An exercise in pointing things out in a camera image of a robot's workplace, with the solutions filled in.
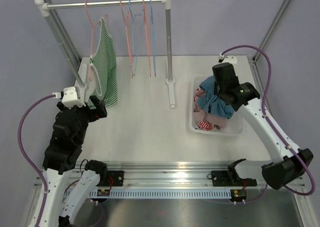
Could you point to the white slotted cable duct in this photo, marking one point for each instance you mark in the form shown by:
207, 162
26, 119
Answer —
119, 193

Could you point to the blue hanger end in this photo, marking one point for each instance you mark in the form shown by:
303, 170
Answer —
153, 38

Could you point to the red white striped tank top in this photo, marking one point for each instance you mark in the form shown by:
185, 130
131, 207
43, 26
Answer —
199, 114

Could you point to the aluminium frame post right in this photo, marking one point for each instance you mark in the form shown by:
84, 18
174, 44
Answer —
275, 23

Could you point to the aluminium frame post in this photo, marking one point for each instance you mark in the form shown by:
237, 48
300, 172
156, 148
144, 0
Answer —
275, 23
62, 37

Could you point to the pink tank top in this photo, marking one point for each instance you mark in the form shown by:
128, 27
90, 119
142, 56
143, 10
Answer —
217, 122

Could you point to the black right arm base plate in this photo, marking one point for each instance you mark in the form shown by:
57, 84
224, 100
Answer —
220, 178

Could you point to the green white striped tank top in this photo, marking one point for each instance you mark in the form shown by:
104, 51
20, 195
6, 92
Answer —
107, 89

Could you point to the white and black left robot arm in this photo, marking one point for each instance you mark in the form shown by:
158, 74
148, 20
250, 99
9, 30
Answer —
60, 157

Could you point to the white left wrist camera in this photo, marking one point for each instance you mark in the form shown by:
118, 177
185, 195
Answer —
70, 97

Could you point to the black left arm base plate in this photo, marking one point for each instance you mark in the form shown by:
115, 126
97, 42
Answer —
114, 178

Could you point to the white plastic mesh basket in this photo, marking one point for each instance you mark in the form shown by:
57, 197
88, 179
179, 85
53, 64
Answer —
234, 125

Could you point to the aluminium mounting rail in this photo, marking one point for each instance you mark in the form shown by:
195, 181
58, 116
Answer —
166, 174

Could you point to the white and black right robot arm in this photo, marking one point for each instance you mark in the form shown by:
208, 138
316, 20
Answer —
287, 160

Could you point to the blue tank top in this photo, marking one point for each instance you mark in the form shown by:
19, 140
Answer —
210, 102

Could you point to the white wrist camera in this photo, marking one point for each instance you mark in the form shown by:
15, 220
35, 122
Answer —
70, 97
232, 59

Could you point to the silver and white clothes rack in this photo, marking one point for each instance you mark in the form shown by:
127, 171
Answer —
45, 8

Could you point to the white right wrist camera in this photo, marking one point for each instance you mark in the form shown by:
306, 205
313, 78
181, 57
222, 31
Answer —
232, 59

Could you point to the aluminium frame post left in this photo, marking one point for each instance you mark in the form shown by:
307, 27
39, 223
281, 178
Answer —
62, 37

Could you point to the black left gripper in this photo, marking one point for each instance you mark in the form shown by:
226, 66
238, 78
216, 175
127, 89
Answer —
99, 113

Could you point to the pink hanger with red top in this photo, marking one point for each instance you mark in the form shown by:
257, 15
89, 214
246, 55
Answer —
146, 27

